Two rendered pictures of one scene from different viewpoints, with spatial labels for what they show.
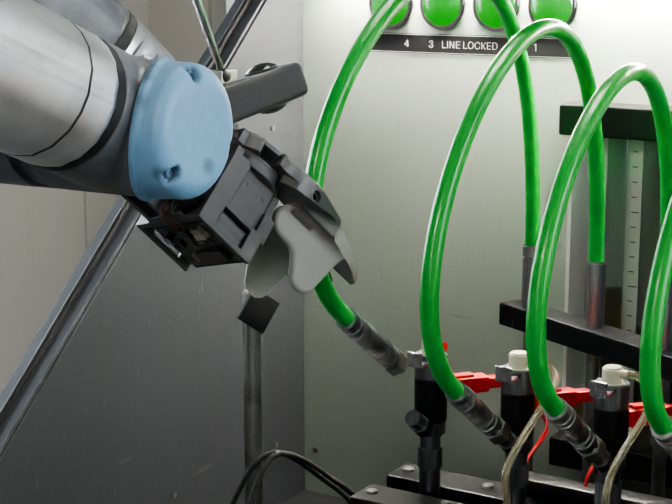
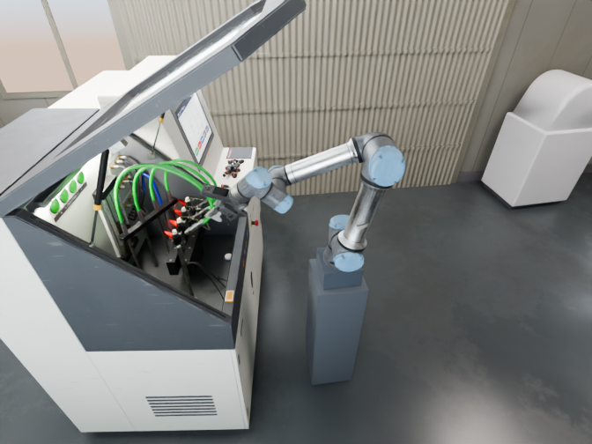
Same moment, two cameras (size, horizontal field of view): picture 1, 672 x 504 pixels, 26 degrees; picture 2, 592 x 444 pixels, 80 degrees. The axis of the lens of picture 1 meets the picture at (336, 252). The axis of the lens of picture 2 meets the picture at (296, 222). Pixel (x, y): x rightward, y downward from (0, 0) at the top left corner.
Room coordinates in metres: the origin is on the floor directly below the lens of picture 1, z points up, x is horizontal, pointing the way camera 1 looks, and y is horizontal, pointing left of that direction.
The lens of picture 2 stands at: (1.38, 1.14, 2.04)
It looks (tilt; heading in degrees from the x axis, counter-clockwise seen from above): 38 degrees down; 237
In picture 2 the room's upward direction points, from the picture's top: straight up
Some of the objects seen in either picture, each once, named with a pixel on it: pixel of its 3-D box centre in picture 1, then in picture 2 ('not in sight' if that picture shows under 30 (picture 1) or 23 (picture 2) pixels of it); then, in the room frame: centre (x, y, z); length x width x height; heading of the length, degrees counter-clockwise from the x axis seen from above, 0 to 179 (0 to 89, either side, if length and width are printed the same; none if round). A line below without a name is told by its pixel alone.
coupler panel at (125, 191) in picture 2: not in sight; (124, 181); (1.28, -0.42, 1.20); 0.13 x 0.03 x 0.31; 58
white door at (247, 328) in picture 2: not in sight; (247, 328); (0.96, 0.06, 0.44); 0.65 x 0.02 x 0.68; 58
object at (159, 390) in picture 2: not in sight; (196, 334); (1.21, -0.09, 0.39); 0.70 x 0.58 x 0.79; 58
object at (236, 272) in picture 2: not in sight; (237, 271); (0.98, 0.05, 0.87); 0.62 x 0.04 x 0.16; 58
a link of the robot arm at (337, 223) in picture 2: not in sight; (342, 232); (0.56, 0.26, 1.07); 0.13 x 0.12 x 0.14; 59
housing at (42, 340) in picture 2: not in sight; (119, 241); (1.39, -0.62, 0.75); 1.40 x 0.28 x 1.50; 58
